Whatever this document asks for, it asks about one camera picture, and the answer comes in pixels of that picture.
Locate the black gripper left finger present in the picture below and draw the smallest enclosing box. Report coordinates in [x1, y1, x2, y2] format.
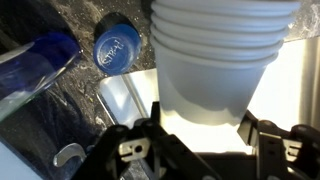
[71, 101, 221, 180]

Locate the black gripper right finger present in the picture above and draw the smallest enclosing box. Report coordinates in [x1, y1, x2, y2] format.
[237, 109, 320, 180]

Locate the white paper cup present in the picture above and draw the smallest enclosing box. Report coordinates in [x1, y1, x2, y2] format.
[149, 0, 303, 127]

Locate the blue bottle cap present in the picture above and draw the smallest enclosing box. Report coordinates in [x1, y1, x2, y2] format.
[93, 23, 142, 75]

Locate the clear dish soap bottle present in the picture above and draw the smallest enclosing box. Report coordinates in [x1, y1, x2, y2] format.
[0, 31, 83, 123]

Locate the chrome faucet lever handle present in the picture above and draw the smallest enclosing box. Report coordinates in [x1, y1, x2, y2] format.
[53, 143, 88, 168]

